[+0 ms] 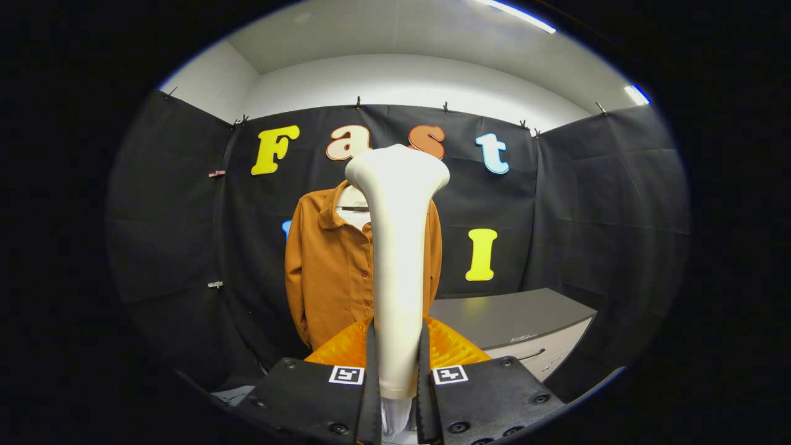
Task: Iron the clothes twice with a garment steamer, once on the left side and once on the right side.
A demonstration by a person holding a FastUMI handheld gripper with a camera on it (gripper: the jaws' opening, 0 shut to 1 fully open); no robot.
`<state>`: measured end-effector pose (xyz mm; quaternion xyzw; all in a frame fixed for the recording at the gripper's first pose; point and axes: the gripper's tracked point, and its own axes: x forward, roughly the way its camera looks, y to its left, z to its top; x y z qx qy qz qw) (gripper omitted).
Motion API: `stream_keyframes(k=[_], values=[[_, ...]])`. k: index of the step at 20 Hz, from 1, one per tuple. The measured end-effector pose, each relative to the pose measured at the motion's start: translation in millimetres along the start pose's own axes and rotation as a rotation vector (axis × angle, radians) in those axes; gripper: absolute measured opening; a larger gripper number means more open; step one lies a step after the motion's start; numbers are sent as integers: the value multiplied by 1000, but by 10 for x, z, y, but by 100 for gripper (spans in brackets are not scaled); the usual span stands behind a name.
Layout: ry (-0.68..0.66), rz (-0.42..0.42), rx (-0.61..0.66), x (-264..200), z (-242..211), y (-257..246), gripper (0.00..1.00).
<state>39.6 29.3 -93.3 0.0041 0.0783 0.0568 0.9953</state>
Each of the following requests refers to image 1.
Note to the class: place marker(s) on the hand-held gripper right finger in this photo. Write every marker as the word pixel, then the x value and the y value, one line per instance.
pixel 488 402

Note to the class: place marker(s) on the brown button shirt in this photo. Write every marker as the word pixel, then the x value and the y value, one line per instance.
pixel 334 278

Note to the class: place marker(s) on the black backdrop cloth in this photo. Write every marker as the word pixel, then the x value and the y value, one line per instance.
pixel 587 204

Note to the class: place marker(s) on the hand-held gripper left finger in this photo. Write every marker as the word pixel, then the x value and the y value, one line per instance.
pixel 309 402

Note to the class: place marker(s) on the small ceiling light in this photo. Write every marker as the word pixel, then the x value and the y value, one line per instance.
pixel 636 94

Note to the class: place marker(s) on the white garment steamer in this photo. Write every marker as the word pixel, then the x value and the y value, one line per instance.
pixel 398 247

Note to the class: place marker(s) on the white mannequin torso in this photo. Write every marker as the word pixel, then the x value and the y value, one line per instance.
pixel 353 199

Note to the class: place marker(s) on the grey cabinet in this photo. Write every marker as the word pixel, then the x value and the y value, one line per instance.
pixel 513 315

